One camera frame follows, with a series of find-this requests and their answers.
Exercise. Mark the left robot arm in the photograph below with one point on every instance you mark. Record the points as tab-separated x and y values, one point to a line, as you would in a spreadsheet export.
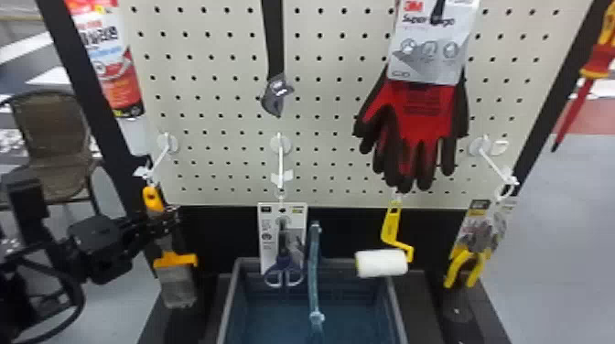
67	259

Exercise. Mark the blue basket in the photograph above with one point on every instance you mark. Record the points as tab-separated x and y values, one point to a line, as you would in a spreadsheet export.
269	317

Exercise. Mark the black mesh chair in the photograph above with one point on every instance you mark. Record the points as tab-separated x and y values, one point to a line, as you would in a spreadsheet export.
53	139

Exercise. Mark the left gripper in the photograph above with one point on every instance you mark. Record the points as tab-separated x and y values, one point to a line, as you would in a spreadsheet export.
113	266

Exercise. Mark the red gloves pair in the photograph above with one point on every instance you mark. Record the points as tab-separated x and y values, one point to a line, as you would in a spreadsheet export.
413	125

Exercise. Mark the white sealant tube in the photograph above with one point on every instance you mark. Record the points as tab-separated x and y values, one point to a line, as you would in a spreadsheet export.
113	62

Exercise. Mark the blue scissors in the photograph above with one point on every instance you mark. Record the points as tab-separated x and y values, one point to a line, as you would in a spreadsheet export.
281	230

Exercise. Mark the red screwdriver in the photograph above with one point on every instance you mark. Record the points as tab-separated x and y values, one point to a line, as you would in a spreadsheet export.
596	62

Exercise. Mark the yellow brush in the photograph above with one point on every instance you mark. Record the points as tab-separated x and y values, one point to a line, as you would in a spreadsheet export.
175	283

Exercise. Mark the yellow paint roller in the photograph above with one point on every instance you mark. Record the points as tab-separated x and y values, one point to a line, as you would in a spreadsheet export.
382	263

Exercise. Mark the white pegboard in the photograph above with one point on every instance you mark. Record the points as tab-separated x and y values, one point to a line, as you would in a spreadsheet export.
216	96

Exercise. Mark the black wrench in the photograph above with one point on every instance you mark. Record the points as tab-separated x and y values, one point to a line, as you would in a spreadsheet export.
274	48

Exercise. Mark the yellow pliers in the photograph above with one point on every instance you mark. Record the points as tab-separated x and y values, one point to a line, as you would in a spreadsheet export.
461	264

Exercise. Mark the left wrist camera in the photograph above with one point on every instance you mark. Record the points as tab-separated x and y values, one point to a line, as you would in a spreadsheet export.
96	233

